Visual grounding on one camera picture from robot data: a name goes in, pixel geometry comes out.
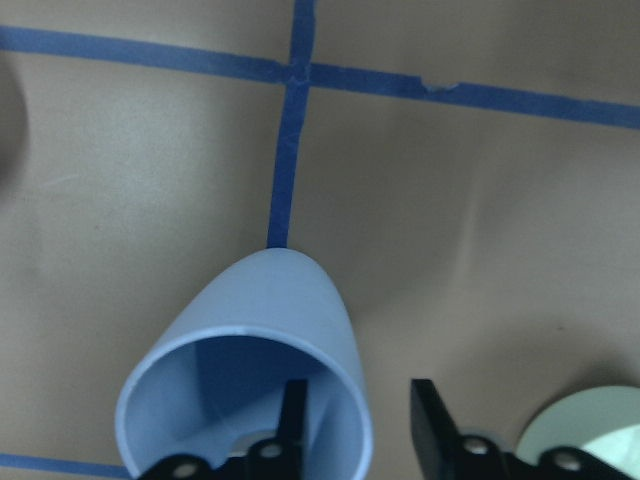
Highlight blue plastic cup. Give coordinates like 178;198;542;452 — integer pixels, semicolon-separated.
115;248;374;479

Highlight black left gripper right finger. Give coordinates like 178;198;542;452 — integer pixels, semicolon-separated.
410;379;462;480

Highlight green plastic plate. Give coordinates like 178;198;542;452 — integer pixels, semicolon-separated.
516;386;639;478

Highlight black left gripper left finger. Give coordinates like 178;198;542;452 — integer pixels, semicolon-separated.
276;379;308;447

